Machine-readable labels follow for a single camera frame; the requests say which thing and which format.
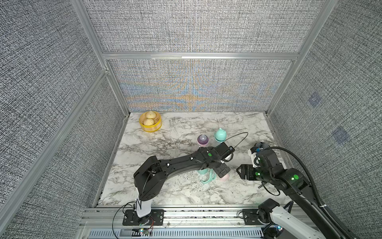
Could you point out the mint bottle cap front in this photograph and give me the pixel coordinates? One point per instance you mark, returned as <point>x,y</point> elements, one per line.
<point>220,135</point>

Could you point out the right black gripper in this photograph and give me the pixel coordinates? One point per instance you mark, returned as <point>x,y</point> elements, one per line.
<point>249,168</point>

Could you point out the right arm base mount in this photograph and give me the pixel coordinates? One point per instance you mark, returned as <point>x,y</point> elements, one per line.
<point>252,217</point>

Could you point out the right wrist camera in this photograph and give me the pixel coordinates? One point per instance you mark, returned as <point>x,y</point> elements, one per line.
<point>252,153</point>

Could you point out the mint bottle cap middle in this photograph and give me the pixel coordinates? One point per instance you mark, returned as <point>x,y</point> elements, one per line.
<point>203,171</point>

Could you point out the lower beige bun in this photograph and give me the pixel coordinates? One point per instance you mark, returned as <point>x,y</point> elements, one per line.
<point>148,122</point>

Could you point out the mint bottle cap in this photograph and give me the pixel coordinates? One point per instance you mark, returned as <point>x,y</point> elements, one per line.
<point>203,171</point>
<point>220,135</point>

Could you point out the pink bottle cap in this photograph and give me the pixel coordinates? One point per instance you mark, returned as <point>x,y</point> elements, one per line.
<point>225,177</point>

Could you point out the dark blue flower dish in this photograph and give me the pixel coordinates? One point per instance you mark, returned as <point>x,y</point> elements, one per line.
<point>260,146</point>

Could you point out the beige bun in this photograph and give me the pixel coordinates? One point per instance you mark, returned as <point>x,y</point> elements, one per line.
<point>148,122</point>
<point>150,115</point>

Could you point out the purple nipple collar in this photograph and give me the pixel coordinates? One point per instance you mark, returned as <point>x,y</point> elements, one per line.
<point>203,140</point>

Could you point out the upper beige bun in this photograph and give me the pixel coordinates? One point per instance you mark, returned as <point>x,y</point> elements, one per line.
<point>150,115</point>

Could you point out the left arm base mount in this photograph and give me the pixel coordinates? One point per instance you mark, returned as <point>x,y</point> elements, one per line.
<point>154,218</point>

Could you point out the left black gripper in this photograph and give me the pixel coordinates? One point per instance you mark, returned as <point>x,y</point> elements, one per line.
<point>220,170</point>

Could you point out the yellow steamer basket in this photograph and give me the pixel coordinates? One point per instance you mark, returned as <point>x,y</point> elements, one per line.
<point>152,128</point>

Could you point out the aluminium front rail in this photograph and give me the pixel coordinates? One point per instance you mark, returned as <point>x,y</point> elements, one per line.
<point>179,216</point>

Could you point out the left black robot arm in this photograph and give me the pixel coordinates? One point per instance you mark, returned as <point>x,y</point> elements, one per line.
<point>150,177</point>

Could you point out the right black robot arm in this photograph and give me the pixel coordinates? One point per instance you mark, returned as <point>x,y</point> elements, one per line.
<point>301,189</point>

